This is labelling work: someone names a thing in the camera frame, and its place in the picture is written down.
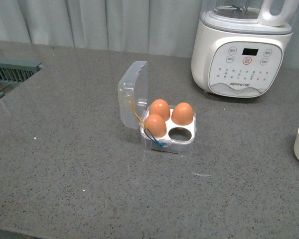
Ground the clear plastic egg box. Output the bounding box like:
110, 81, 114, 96
118, 61, 196, 155

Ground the brown egg front left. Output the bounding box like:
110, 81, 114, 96
145, 114, 167, 137

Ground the brown egg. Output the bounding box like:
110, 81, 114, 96
171, 102, 194, 125
149, 99, 170, 121
145, 114, 167, 137

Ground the brown egg back left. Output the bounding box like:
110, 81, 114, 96
149, 99, 170, 121

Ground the brown egg back right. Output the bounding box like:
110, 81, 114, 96
171, 102, 194, 125

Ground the yellow blue rubber band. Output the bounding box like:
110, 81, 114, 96
127, 95, 164, 147

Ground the grey curtain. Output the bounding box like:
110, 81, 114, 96
0, 0, 299, 69

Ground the white Joyoung blender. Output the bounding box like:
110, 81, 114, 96
191, 0, 299, 98

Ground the green sink drain rack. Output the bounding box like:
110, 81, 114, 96
0, 58, 41, 99

